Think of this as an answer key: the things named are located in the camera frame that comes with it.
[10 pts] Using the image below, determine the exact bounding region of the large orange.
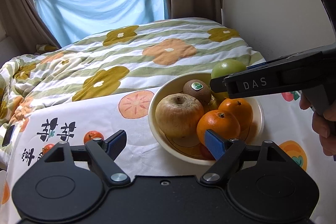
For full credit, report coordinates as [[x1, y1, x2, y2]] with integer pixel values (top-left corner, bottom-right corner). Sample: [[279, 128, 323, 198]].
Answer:
[[197, 110, 240, 145], [218, 98, 253, 132]]

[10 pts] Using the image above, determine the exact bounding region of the small mandarin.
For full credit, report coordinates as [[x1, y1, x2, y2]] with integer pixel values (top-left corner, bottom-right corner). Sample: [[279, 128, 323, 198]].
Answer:
[[42, 144, 54, 155], [83, 130, 105, 144]]

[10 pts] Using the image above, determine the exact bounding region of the green apple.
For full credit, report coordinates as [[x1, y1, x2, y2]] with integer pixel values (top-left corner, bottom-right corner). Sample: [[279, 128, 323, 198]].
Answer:
[[211, 59, 247, 79], [212, 92, 229, 102]]

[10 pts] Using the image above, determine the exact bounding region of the brown curtain left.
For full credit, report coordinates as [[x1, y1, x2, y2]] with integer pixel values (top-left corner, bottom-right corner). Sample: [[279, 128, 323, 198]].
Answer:
[[1, 0, 61, 53]]

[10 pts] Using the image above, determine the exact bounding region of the floral striped quilt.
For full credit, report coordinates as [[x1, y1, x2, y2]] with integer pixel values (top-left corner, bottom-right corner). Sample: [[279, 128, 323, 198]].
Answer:
[[0, 17, 267, 169]]

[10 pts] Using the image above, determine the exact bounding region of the large orange back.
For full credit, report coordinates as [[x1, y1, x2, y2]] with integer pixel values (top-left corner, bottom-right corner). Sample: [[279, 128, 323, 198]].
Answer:
[[197, 110, 240, 145]]

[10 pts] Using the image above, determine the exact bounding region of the floral pillow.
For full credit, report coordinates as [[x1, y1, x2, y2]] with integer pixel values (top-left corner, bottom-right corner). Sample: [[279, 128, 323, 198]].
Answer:
[[35, 44, 59, 55]]

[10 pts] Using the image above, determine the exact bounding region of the brown kiwi with sticker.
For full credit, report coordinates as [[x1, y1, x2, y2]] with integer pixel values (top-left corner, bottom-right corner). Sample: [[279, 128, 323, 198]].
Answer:
[[183, 79, 212, 105]]

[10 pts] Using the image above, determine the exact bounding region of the white persimmon print cloth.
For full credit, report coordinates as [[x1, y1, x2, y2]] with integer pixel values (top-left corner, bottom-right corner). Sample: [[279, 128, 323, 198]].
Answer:
[[6, 88, 335, 223]]

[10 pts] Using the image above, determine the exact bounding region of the red cherry tomato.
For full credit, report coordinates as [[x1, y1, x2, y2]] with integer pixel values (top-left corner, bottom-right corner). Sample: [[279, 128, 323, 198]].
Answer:
[[200, 144, 215, 160]]

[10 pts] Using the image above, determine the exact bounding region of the large orange front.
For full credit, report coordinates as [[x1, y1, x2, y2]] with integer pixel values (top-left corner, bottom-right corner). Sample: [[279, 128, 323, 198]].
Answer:
[[218, 98, 253, 132]]

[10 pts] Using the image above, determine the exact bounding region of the black smartphone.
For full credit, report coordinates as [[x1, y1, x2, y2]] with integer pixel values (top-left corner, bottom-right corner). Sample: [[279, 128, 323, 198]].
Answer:
[[2, 125, 15, 147]]

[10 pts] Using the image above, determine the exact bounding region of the right hand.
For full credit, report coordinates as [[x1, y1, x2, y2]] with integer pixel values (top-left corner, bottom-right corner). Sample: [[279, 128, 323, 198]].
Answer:
[[312, 102, 335, 156]]

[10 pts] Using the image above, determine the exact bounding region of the light blue window sheet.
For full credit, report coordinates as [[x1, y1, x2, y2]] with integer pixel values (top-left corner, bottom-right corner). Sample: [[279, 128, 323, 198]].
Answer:
[[35, 0, 166, 47]]

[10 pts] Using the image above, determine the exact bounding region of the wrinkled red-yellow apple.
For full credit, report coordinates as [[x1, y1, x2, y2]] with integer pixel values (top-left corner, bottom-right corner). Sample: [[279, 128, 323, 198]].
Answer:
[[155, 93, 205, 138]]

